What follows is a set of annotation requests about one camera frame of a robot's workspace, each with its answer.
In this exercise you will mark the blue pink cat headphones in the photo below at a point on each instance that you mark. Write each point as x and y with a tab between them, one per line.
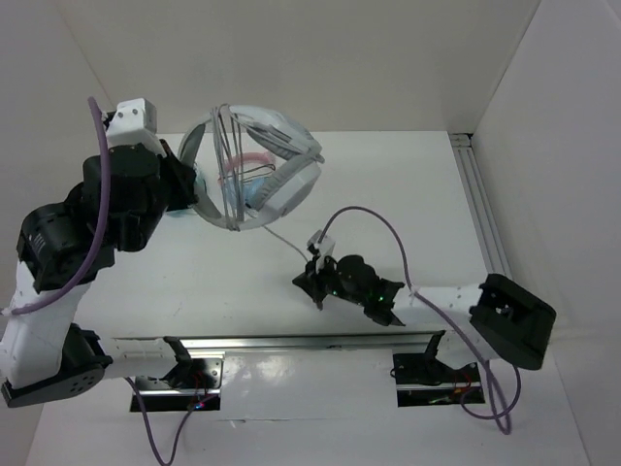
247	173

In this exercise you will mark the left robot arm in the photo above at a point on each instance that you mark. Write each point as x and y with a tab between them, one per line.
45	355

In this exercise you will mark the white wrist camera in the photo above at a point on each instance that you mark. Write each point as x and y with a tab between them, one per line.
320	246
133	122

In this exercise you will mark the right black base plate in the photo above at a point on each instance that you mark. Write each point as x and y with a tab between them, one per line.
422	381

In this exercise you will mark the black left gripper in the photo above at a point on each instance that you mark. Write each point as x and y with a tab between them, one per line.
184	177

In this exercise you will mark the white grey headphones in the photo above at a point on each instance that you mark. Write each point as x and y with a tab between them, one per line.
242	128

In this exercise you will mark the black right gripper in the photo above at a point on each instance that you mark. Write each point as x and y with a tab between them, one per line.
311	281

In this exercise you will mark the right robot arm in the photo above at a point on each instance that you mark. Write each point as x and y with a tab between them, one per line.
496	319

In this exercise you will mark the aluminium side rail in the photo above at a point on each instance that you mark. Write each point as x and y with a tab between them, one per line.
485	225

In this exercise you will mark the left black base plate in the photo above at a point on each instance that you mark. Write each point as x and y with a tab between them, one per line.
199	391

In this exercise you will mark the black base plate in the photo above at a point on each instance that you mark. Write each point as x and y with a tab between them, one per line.
199	391
422	381

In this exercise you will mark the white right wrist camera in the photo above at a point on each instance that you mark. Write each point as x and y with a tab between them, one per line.
320	246

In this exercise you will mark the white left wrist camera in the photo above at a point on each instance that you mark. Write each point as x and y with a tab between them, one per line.
133	122

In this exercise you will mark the teal white headphones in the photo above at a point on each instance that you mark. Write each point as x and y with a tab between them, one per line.
187	185

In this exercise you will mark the aluminium front rail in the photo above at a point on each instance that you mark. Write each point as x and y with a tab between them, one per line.
417	340

